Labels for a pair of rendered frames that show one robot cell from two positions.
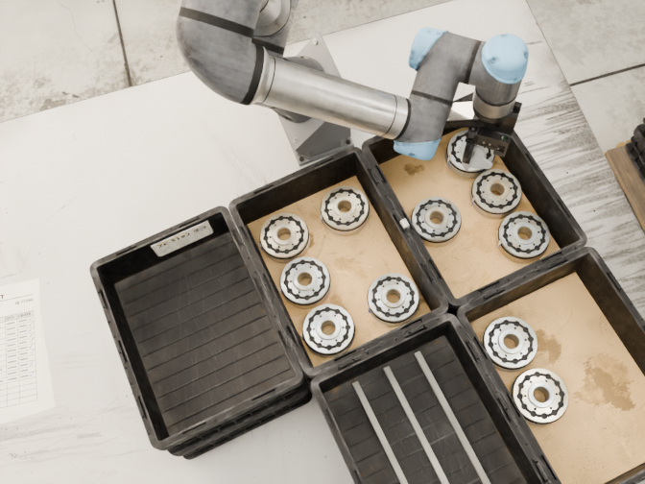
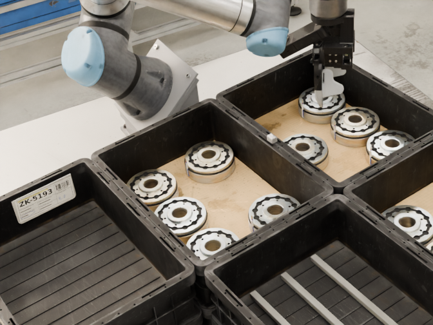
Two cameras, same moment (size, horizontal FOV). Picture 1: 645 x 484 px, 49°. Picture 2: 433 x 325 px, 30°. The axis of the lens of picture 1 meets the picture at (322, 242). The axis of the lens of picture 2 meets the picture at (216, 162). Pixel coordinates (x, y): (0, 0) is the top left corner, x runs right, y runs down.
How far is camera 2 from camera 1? 75 cm
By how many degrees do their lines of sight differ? 29
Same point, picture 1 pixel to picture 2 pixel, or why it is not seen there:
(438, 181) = (296, 130)
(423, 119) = (269, 8)
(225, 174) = not seen: hidden behind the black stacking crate
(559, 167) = not seen: hidden behind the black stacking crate
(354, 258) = (228, 198)
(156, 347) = (23, 306)
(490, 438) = (414, 314)
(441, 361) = (340, 261)
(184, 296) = (50, 258)
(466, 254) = (341, 175)
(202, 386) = not seen: outside the picture
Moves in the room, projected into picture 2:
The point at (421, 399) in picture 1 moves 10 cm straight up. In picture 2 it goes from (329, 296) to (328, 255)
